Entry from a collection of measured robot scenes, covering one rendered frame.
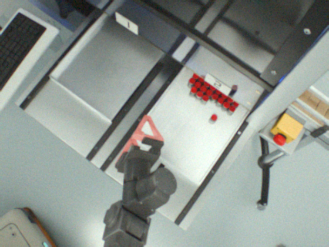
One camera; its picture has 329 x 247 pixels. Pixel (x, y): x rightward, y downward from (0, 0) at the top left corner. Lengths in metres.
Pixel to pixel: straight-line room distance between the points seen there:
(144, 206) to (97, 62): 0.72
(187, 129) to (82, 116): 0.34
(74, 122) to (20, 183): 0.99
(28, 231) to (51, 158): 0.48
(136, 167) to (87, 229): 1.35
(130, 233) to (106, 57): 0.76
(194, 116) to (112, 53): 0.35
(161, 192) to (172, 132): 0.57
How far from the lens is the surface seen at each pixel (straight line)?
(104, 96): 1.36
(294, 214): 2.32
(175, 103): 1.35
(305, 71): 0.92
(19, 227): 1.97
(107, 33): 1.44
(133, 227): 0.80
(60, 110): 1.36
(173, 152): 1.31
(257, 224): 2.25
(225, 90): 1.23
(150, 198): 0.78
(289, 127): 1.25
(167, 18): 1.10
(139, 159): 0.87
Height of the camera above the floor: 2.16
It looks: 75 degrees down
